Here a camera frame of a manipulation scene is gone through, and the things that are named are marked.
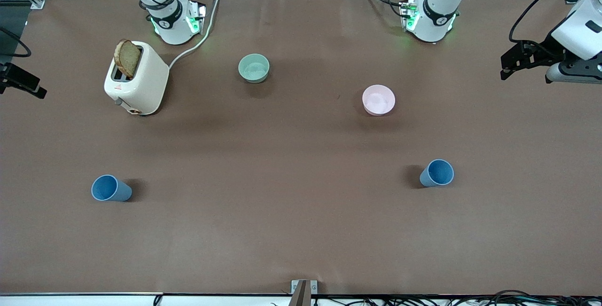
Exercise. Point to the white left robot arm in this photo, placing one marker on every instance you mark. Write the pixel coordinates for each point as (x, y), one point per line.
(437, 19)

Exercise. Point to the pink bowl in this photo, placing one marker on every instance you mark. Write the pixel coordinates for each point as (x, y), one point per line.
(378, 99)

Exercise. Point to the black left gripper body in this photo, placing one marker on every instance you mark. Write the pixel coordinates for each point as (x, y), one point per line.
(544, 50)

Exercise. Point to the grey metal camera bracket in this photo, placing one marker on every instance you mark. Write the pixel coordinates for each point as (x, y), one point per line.
(303, 292)

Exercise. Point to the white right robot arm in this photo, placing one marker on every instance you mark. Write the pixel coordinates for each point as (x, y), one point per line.
(171, 28)

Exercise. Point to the blue ribbed plastic cup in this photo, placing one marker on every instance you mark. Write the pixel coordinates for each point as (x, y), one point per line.
(107, 188)
(437, 173)

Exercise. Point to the brown bread slice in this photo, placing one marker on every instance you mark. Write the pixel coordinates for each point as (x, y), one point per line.
(128, 58)

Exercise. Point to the green bowl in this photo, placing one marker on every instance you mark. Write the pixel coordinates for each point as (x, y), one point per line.
(254, 68)

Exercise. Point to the white toaster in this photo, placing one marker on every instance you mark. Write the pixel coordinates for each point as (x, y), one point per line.
(143, 85)

